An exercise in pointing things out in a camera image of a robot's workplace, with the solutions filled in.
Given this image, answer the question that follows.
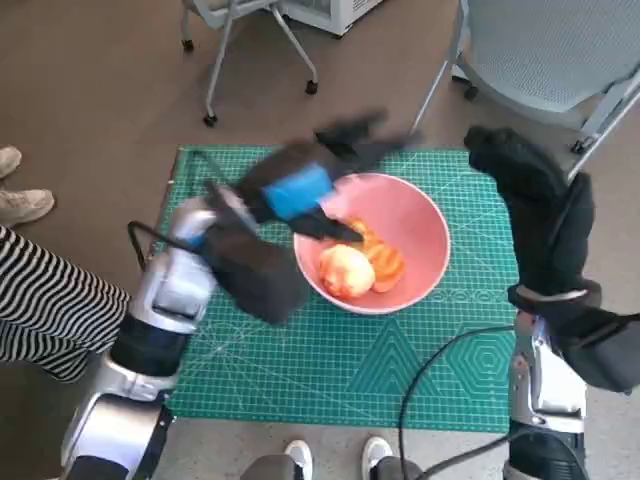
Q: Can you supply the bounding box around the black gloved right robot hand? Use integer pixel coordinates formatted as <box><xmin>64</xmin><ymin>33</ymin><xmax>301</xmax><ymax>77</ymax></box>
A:
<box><xmin>463</xmin><ymin>126</ymin><xmax>597</xmax><ymax>300</ymax></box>

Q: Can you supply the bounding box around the green cutting mat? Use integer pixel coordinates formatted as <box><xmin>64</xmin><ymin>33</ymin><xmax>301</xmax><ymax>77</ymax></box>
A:
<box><xmin>159</xmin><ymin>144</ymin><xmax>520</xmax><ymax>435</ymax></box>

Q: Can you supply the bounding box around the white shoe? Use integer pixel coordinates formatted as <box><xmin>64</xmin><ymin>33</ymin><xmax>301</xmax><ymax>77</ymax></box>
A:
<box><xmin>360</xmin><ymin>436</ymin><xmax>394</xmax><ymax>480</ymax></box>
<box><xmin>283</xmin><ymin>439</ymin><xmax>314</xmax><ymax>480</ymax></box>

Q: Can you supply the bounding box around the grey chair with casters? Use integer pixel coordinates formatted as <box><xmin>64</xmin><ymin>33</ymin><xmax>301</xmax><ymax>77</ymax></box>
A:
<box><xmin>179</xmin><ymin>0</ymin><xmax>321</xmax><ymax>127</ymax></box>

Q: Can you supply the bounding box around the black left robot hand, blue tape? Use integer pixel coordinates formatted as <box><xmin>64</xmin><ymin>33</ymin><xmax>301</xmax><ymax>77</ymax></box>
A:
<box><xmin>239</xmin><ymin>112</ymin><xmax>426</xmax><ymax>244</ymax></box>

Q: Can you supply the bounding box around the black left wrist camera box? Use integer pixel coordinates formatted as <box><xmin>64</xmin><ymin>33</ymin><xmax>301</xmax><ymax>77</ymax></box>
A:
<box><xmin>203</xmin><ymin>180</ymin><xmax>312</xmax><ymax>326</ymax></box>

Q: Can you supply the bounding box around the pink bowl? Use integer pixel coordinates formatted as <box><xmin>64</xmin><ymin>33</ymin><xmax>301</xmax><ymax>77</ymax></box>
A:
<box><xmin>293</xmin><ymin>172</ymin><xmax>452</xmax><ymax>316</ymax></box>

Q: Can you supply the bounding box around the round toy bread bun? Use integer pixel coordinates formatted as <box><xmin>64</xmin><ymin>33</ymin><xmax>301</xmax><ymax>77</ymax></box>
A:
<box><xmin>318</xmin><ymin>244</ymin><xmax>377</xmax><ymax>300</ymax></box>

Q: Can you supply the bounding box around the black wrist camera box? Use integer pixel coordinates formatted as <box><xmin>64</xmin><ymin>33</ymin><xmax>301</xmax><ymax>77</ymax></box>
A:
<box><xmin>546</xmin><ymin>298</ymin><xmax>640</xmax><ymax>395</ymax></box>
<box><xmin>203</xmin><ymin>180</ymin><xmax>312</xmax><ymax>326</ymax></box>

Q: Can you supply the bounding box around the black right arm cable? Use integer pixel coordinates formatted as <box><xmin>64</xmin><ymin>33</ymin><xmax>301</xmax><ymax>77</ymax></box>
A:
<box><xmin>397</xmin><ymin>324</ymin><xmax>517</xmax><ymax>480</ymax></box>

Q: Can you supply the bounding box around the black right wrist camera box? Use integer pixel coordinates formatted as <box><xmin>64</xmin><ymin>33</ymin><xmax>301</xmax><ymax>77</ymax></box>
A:
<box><xmin>546</xmin><ymin>298</ymin><xmax>640</xmax><ymax>395</ymax></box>

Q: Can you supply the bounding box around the grey mesh seat chair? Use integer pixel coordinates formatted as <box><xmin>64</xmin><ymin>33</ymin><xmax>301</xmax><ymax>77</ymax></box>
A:
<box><xmin>412</xmin><ymin>0</ymin><xmax>640</xmax><ymax>187</ymax></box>

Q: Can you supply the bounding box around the oblong braided toy bread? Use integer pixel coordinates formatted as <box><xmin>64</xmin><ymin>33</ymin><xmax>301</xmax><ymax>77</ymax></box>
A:
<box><xmin>347</xmin><ymin>215</ymin><xmax>406</xmax><ymax>294</ymax></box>

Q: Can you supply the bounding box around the white appliance cabinet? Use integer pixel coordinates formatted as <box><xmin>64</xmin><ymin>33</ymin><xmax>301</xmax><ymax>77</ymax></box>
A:
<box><xmin>284</xmin><ymin>0</ymin><xmax>387</xmax><ymax>38</ymax></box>

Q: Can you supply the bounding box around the grey leg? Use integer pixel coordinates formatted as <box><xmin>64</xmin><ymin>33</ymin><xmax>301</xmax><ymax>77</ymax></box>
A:
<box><xmin>372</xmin><ymin>458</ymin><xmax>422</xmax><ymax>480</ymax></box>
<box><xmin>243</xmin><ymin>454</ymin><xmax>296</xmax><ymax>480</ymax></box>

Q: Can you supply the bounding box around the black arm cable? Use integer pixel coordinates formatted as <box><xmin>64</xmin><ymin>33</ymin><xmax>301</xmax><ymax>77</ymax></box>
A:
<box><xmin>397</xmin><ymin>324</ymin><xmax>517</xmax><ymax>480</ymax></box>
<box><xmin>126</xmin><ymin>219</ymin><xmax>202</xmax><ymax>275</ymax></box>

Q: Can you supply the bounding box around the person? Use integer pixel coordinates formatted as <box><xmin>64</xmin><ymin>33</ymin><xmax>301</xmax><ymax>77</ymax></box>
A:
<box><xmin>0</xmin><ymin>144</ymin><xmax>132</xmax><ymax>385</ymax></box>

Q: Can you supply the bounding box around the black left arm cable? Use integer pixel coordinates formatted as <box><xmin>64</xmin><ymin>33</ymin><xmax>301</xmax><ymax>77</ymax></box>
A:
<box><xmin>126</xmin><ymin>219</ymin><xmax>202</xmax><ymax>275</ymax></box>

